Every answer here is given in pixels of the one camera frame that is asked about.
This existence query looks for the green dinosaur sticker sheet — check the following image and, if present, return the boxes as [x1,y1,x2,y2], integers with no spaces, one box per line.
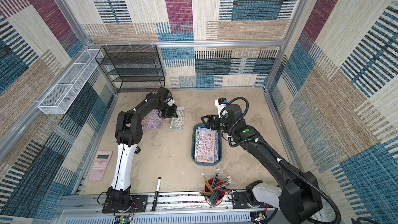
[170,106,185,131]

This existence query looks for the purple sticker sheet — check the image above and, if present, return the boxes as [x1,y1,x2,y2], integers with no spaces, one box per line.
[147,110,164,130]

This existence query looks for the teal plastic storage box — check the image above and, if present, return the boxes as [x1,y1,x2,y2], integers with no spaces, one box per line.
[191,123,222,166]

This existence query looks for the pink bonbon sticker sheet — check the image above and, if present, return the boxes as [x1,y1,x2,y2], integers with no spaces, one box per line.
[195,128,217,163]

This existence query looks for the pink cat sticker sheet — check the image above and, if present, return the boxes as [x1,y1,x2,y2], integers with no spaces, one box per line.
[141,118,146,131]

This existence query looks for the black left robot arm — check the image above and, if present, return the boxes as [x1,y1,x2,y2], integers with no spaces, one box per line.
[102,87,178,214]

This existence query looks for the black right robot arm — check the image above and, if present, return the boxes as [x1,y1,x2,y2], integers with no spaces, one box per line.
[201,104,323,224]

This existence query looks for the black marker pen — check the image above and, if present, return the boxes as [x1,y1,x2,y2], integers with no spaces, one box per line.
[151,177,162,212]

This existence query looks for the red pencil cup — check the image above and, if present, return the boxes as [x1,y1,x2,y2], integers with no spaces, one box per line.
[201,178,228,207]

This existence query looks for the pink calculator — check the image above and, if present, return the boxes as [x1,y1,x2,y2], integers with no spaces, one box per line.
[88,150,113,181]

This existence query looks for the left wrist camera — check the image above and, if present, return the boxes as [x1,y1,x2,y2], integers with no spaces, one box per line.
[166,96,175,106]

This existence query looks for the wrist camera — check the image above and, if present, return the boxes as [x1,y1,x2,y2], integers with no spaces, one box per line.
[166,96,175,106]
[215,97,228,118]

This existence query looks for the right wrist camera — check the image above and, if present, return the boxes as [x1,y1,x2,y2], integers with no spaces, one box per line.
[215,97,228,118]

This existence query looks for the black wire shelf rack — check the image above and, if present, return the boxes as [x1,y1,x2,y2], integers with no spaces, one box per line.
[95,45,165,93]

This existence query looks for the black corrugated cable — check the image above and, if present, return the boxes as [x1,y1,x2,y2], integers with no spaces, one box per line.
[222,97,342,224]

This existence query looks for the white wire mesh basket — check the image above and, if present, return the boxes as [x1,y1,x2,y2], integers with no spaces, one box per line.
[38,49,99,115]

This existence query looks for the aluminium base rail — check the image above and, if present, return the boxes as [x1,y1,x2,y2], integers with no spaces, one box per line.
[55,191,280,224]

